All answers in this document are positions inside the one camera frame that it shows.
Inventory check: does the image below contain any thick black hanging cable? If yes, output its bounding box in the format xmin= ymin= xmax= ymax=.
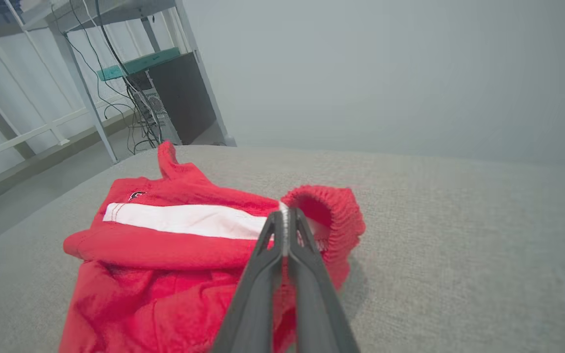
xmin=93 ymin=0 xmax=164 ymax=150

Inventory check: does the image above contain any teal shelf board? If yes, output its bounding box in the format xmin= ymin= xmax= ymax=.
xmin=97 ymin=47 xmax=182 ymax=82

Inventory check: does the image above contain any white metal rack frame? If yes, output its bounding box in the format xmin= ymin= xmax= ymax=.
xmin=0 ymin=0 xmax=237 ymax=170

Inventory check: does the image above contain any black computer tower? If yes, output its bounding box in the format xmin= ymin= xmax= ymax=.
xmin=147 ymin=51 xmax=218 ymax=146

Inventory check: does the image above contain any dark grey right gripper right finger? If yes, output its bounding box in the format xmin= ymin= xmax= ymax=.
xmin=286 ymin=208 xmax=360 ymax=353

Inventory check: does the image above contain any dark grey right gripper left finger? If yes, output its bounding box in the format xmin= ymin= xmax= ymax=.
xmin=212 ymin=210 xmax=285 ymax=353

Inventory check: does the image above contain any red shorts white side stripe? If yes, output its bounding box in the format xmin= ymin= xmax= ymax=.
xmin=59 ymin=141 xmax=367 ymax=353

